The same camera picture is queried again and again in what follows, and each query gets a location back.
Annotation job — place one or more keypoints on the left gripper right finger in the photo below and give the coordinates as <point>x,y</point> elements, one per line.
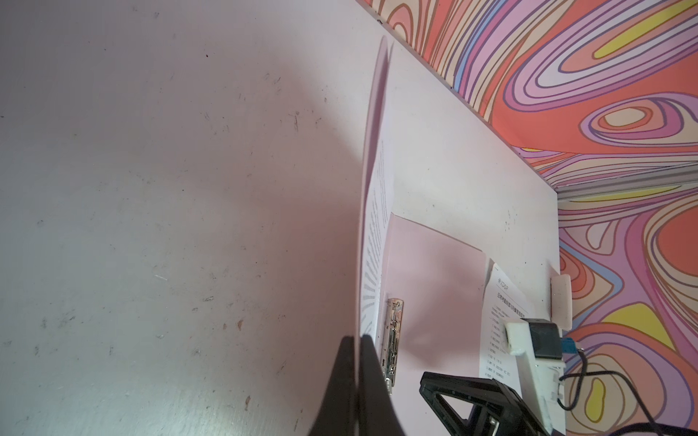
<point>375,411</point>

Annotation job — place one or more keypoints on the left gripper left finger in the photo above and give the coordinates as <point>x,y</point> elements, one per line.
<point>337,410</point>

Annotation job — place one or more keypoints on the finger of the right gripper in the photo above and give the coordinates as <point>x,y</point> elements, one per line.
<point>477,406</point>

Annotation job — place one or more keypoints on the printed Chinese text sheet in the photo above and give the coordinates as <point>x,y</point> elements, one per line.
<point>502,301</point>

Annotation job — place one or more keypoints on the pink file folder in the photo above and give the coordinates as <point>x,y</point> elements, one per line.
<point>440,279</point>

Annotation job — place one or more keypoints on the printed English text sheet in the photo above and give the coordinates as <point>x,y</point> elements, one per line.
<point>377,211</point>

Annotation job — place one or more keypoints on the metal folder clip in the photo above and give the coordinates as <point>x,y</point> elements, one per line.
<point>391,340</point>

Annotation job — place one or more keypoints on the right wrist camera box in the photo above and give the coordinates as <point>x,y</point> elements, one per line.
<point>537,345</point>

